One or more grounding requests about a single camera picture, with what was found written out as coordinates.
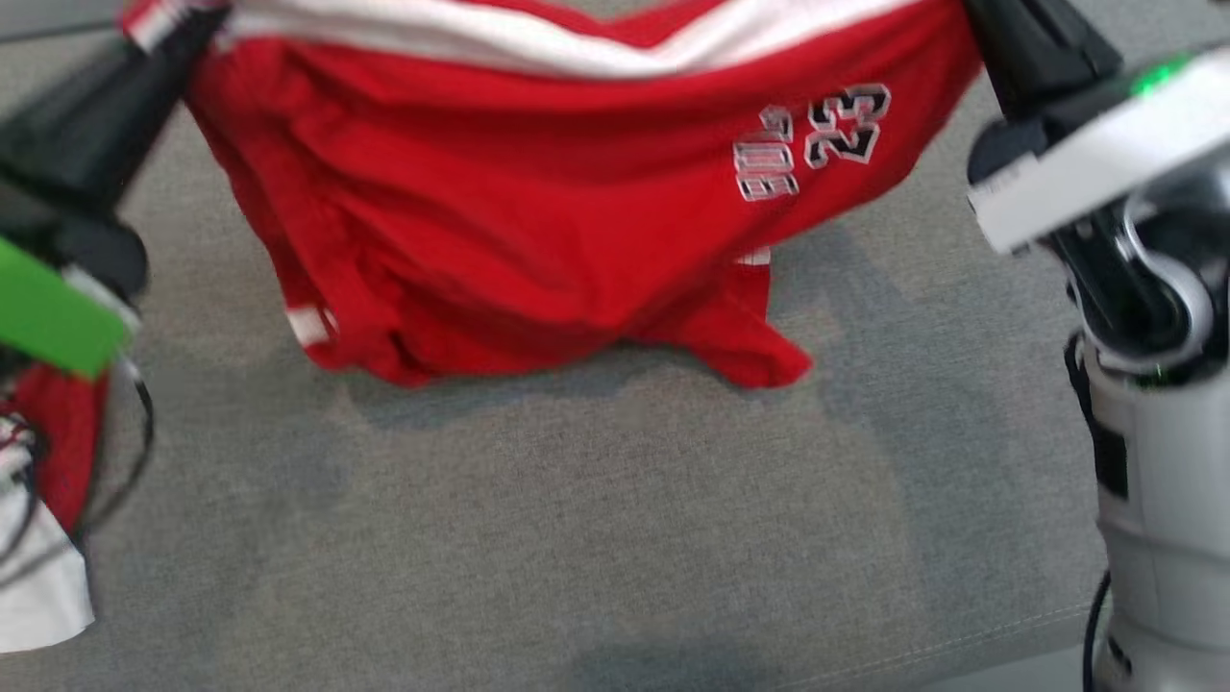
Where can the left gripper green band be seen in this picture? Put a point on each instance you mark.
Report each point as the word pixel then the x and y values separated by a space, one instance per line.
pixel 58 308

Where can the red and white jersey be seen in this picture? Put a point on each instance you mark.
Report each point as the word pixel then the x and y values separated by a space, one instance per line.
pixel 58 432

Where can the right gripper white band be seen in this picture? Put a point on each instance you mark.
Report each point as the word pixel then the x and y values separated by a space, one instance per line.
pixel 1105 159

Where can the red basketball jersey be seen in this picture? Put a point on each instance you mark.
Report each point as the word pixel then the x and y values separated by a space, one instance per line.
pixel 480 240

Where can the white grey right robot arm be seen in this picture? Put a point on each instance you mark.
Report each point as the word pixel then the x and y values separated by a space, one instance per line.
pixel 1168 500

